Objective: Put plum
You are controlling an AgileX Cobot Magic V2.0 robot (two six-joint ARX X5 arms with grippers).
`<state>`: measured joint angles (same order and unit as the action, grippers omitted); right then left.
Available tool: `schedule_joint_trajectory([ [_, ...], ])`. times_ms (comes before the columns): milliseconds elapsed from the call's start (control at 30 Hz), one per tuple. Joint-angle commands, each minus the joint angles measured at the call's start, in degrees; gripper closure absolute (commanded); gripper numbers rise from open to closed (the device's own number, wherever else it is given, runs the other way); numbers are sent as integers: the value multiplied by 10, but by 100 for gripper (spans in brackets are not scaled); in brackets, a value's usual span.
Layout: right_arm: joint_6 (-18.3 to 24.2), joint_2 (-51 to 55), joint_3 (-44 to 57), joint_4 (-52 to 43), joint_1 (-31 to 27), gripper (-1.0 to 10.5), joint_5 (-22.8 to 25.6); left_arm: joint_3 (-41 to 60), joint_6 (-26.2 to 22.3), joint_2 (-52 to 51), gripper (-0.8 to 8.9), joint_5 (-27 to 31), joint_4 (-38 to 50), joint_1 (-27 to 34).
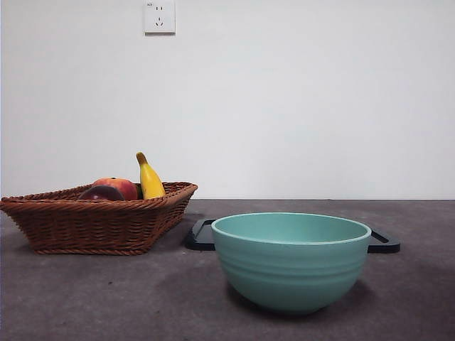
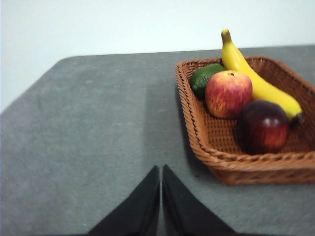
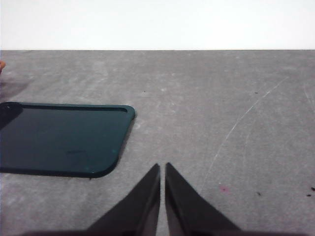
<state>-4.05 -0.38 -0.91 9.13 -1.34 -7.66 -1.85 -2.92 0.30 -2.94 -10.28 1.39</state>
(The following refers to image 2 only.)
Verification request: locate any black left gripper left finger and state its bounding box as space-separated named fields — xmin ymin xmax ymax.
xmin=87 ymin=165 xmax=160 ymax=236

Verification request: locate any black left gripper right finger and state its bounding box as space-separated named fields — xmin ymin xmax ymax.
xmin=161 ymin=164 xmax=237 ymax=236

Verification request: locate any dark red plum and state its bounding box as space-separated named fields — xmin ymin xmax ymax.
xmin=236 ymin=99 xmax=290 ymax=155

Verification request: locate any brown wicker basket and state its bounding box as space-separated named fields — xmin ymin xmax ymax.
xmin=175 ymin=56 xmax=315 ymax=186

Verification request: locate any red yellow apple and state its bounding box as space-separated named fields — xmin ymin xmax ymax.
xmin=205 ymin=70 xmax=253 ymax=119

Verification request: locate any yellow banana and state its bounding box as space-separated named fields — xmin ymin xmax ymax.
xmin=220 ymin=29 xmax=303 ymax=128

